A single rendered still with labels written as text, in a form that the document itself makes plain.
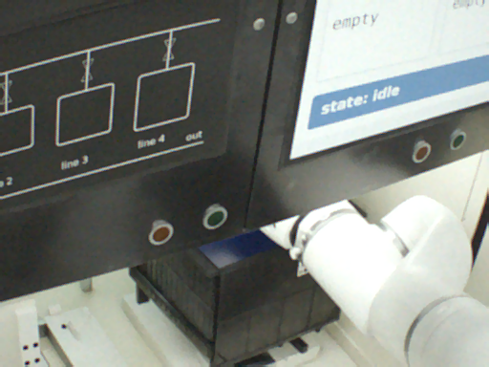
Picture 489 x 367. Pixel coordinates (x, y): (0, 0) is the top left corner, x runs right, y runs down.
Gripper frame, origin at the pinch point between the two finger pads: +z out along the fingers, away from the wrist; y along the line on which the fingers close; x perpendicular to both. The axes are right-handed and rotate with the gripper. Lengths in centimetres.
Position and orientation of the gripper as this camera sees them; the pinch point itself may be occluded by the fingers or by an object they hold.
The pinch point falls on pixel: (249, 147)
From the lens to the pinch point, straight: 133.7
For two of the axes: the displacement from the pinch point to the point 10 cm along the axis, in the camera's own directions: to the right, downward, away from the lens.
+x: 1.2, -7.9, -6.0
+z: -5.1, -5.7, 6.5
